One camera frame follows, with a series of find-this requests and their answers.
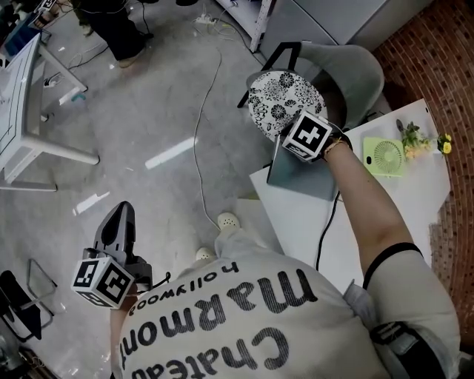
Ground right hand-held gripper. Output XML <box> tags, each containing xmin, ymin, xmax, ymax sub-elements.
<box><xmin>281</xmin><ymin>110</ymin><xmax>333</xmax><ymax>164</ymax></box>

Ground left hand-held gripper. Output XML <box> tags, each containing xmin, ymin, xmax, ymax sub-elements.
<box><xmin>70</xmin><ymin>201</ymin><xmax>153</xmax><ymax>309</ymax></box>

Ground white grey-cover notebook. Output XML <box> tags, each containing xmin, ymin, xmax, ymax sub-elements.
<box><xmin>266</xmin><ymin>135</ymin><xmax>340</xmax><ymax>203</ymax></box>

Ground person's left forearm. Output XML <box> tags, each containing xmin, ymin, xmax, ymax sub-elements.
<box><xmin>109</xmin><ymin>292</ymin><xmax>138</xmax><ymax>371</ymax></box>

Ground person's right forearm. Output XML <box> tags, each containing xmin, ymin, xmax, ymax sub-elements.
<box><xmin>322</xmin><ymin>144</ymin><xmax>421</xmax><ymax>277</ymax></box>

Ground black-white floral cushion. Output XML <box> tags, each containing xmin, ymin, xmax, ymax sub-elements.
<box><xmin>247</xmin><ymin>71</ymin><xmax>329</xmax><ymax>142</ymax></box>

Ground grey shell chair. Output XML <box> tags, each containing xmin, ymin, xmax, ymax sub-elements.
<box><xmin>236</xmin><ymin>40</ymin><xmax>386</xmax><ymax>131</ymax></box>

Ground green desk fan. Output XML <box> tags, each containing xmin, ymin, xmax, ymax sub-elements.
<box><xmin>361</xmin><ymin>135</ymin><xmax>407</xmax><ymax>178</ymax></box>

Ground person's left cream clog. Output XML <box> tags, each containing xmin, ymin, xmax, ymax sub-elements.
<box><xmin>195</xmin><ymin>246</ymin><xmax>216</xmax><ymax>264</ymax></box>

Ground person's cream clog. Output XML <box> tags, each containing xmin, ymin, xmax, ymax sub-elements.
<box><xmin>195</xmin><ymin>246</ymin><xmax>216</xmax><ymax>264</ymax></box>
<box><xmin>216</xmin><ymin>212</ymin><xmax>242</xmax><ymax>232</ymax></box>

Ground peach flower bouquet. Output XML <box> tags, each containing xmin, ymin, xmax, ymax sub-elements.
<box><xmin>395</xmin><ymin>118</ymin><xmax>434</xmax><ymax>161</ymax></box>

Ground person's right cream clog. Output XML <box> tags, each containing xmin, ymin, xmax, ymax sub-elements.
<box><xmin>216</xmin><ymin>212</ymin><xmax>242</xmax><ymax>232</ymax></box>

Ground grey refrigerator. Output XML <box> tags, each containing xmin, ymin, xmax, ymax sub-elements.
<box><xmin>258</xmin><ymin>0</ymin><xmax>435</xmax><ymax>57</ymax></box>

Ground white metal shelving unit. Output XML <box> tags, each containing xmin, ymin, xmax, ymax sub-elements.
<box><xmin>218</xmin><ymin>0</ymin><xmax>276</xmax><ymax>53</ymax></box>

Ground person's light trousers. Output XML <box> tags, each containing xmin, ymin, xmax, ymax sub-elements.
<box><xmin>213</xmin><ymin>228</ymin><xmax>272</xmax><ymax>261</ymax></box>

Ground yellow flower white pot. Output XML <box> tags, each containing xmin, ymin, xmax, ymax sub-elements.
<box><xmin>436</xmin><ymin>133</ymin><xmax>453</xmax><ymax>156</ymax></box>

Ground cream printed t-shirt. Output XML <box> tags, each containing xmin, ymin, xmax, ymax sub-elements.
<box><xmin>110</xmin><ymin>242</ymin><xmax>462</xmax><ymax>379</ymax></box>

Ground white long-leg table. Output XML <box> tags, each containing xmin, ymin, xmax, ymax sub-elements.
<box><xmin>0</xmin><ymin>33</ymin><xmax>101</xmax><ymax>193</ymax></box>

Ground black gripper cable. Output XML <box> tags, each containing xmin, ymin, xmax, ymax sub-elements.
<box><xmin>136</xmin><ymin>272</ymin><xmax>173</xmax><ymax>296</ymax></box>
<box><xmin>315</xmin><ymin>191</ymin><xmax>342</xmax><ymax>272</ymax></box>

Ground white floor cable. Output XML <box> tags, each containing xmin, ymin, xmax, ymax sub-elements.
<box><xmin>192</xmin><ymin>47</ymin><xmax>224</xmax><ymax>231</ymax></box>

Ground black metal-frame chair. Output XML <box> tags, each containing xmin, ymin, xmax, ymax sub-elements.
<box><xmin>0</xmin><ymin>258</ymin><xmax>59</xmax><ymax>344</ymax></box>

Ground black shoulder strap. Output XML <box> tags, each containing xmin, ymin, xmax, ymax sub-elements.
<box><xmin>370</xmin><ymin>320</ymin><xmax>446</xmax><ymax>379</ymax></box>

